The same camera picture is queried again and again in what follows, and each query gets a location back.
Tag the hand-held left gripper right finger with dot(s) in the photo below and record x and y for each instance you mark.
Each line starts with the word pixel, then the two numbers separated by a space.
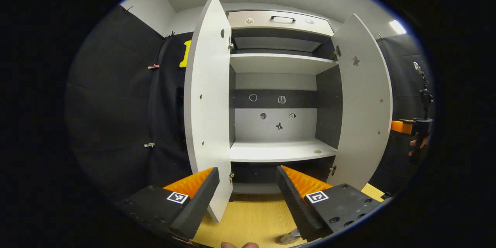
pixel 292 205

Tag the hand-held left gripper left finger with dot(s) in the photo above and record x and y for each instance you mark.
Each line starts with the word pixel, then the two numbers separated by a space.
pixel 197 205

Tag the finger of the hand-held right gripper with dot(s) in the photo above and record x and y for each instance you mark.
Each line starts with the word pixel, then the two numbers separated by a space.
pixel 401 127

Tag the white cabinet door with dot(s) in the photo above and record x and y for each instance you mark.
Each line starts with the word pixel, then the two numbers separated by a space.
pixel 209 104
pixel 366 104

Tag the metal door hinge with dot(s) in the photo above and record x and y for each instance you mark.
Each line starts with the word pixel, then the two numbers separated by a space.
pixel 231 177
pixel 231 43
pixel 333 170
pixel 337 51

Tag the white deep cabinet shelf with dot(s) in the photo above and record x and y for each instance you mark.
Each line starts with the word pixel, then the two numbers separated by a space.
pixel 279 151

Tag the grey white cabinet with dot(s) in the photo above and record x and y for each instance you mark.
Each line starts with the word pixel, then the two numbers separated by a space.
pixel 252 130

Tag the white short cabinet shelf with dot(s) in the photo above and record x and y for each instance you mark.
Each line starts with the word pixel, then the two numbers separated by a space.
pixel 279 64

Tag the white cabinet drawer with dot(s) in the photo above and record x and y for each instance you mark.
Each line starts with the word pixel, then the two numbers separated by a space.
pixel 263 26

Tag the small black block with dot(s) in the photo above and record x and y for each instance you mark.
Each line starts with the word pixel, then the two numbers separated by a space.
pixel 386 195

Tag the silver clip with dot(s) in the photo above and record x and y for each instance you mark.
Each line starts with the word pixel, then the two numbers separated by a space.
pixel 149 145

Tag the small ceiling light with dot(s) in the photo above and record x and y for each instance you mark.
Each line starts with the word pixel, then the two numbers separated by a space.
pixel 398 27

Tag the red clip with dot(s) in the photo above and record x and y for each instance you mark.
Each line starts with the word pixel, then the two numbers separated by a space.
pixel 153 66

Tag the black camera stand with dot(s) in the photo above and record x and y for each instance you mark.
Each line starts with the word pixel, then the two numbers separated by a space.
pixel 426 99

